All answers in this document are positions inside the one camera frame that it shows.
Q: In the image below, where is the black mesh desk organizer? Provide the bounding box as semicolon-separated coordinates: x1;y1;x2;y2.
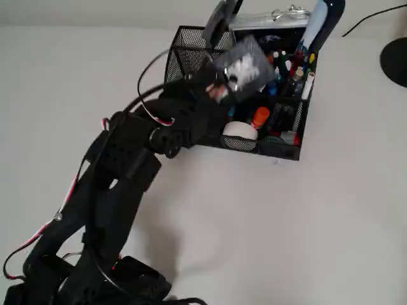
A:
163;25;319;161

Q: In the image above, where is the red and white arm cable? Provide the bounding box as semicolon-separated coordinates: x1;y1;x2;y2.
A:
3;117;177;282

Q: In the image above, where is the clear plastic pouch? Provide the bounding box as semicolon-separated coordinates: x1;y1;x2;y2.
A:
230;14;311;31

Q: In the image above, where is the thin black cable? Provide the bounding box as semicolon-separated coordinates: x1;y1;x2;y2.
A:
341;3;407;38

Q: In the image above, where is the orange capped glue stick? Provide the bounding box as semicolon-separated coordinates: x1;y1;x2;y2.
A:
251;107;270;130

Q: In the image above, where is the white tape roll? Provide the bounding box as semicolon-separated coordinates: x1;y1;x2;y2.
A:
222;121;258;140

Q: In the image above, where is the black camera board mount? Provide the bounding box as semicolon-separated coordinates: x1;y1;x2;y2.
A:
211;34;275;104

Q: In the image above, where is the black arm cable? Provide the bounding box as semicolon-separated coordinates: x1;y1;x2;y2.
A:
76;49;171;179

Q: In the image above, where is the white pen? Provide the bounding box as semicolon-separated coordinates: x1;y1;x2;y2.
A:
301;72;316;100

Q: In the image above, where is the white marker with orange cap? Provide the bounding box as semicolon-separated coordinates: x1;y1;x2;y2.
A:
206;84;231;104

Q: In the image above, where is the black round lamp base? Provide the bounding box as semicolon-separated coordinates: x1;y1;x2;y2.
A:
380;37;407;88

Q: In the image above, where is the grey tool handle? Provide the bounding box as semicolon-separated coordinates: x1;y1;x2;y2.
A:
203;0;244;44

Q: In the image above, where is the metal key ring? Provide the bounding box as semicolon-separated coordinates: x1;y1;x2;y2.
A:
270;4;311;22

